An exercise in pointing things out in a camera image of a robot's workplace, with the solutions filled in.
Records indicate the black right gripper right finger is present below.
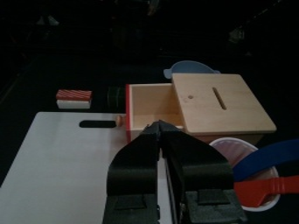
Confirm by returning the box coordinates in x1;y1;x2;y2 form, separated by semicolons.
157;119;248;224

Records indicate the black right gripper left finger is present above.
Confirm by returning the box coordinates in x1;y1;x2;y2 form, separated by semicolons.
101;120;161;224

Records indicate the white cutting board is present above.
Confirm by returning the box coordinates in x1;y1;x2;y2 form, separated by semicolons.
0;111;173;224

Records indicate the white plastic container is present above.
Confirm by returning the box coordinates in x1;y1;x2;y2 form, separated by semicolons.
208;136;282;213

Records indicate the red toy spatula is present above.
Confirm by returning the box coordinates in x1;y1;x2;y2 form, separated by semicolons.
233;175;299;208

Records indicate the blue curved plastic piece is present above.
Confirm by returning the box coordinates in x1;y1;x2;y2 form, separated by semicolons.
230;138;299;183

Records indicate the wooden box with slot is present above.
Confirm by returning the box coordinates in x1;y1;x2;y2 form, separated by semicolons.
170;73;277;146

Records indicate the red striped sushi toy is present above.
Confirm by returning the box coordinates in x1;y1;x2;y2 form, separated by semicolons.
54;88;93;110

